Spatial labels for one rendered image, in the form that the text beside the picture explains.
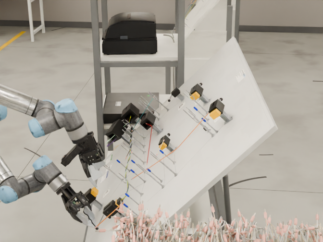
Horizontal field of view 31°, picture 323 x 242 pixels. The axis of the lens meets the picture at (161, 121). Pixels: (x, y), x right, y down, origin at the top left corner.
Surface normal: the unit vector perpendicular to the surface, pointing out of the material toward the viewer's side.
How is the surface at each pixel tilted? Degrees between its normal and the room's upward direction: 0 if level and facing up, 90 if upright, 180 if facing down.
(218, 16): 90
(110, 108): 0
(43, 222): 0
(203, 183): 45
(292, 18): 90
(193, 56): 0
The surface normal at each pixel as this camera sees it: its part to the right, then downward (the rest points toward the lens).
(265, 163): 0.00, -0.92
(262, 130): -0.72, -0.64
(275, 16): -0.12, 0.38
